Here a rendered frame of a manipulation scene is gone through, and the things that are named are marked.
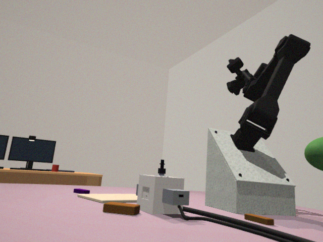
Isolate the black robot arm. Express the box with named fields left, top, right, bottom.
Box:
left=227, top=34, right=310, bottom=152

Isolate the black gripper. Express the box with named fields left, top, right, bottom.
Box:
left=227, top=57, right=253, bottom=87

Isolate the cream flat rectangular sheet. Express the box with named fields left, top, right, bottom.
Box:
left=77, top=194, right=138, bottom=203

